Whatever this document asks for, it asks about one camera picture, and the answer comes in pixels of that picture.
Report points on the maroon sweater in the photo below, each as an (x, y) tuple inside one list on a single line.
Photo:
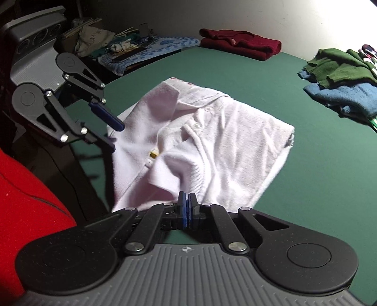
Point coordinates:
[(241, 44)]

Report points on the person's red garment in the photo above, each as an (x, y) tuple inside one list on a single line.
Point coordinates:
[(29, 211)]

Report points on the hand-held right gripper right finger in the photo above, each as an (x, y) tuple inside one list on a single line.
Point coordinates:
[(193, 211)]

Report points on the white polo shirt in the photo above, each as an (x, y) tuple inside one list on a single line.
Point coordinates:
[(221, 141)]

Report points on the blue paw print blanket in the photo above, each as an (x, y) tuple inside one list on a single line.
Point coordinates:
[(165, 45)]

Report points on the white plush toy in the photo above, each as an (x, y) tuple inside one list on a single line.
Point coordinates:
[(122, 46)]

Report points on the black flat device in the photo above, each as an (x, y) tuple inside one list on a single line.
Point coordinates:
[(131, 54)]

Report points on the red blue plaid garment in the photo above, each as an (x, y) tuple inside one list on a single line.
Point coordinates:
[(370, 50)]

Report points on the beige cloth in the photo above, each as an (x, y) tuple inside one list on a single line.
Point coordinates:
[(91, 38)]

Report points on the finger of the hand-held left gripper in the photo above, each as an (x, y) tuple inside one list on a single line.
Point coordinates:
[(109, 116), (67, 129)]

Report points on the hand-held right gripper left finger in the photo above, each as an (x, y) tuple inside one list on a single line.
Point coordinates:
[(183, 211)]

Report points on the green sweater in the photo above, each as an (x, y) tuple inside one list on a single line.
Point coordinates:
[(338, 67)]

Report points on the green white striped garment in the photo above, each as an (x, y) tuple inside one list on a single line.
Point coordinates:
[(373, 122)]

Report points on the green cloth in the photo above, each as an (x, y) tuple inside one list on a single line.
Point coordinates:
[(100, 53)]

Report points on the blue sweater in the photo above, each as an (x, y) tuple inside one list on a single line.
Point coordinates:
[(353, 97)]

